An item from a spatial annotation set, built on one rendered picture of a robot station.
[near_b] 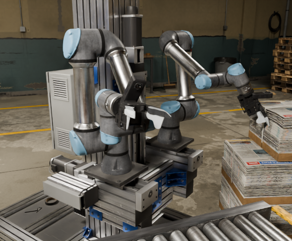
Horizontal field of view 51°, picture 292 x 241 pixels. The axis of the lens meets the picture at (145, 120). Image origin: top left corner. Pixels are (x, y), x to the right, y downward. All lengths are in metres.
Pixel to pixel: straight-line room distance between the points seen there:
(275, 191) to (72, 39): 1.20
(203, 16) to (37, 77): 4.62
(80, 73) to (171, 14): 7.28
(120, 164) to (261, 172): 0.69
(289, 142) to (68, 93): 1.17
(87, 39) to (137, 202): 0.72
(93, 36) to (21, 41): 6.41
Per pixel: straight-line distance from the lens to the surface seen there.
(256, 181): 1.65
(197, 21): 8.84
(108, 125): 1.09
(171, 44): 1.75
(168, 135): 1.81
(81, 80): 1.30
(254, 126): 1.89
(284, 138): 1.64
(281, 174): 1.69
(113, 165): 1.43
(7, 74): 7.73
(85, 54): 1.27
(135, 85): 0.92
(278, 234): 1.19
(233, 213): 1.24
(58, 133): 1.89
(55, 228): 2.22
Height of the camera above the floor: 1.45
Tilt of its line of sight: 16 degrees down
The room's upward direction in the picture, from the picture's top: straight up
